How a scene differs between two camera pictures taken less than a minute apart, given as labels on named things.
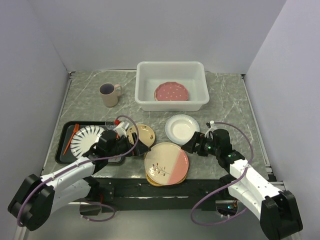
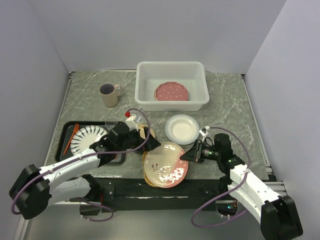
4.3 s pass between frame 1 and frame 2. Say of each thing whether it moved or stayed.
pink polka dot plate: stayed
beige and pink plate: stayed
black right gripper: moved
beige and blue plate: stayed
